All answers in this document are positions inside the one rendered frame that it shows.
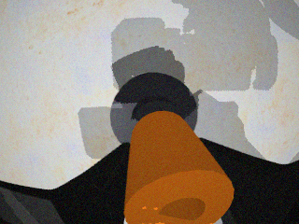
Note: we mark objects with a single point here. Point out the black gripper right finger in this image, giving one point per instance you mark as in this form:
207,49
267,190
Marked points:
264,191

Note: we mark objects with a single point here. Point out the orange knob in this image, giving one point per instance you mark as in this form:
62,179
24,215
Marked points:
171,177

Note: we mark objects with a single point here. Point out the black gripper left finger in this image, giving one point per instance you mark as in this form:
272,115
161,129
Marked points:
94,197

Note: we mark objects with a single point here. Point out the dark grey round pedestal with shaft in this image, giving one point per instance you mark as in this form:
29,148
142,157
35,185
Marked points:
149,93

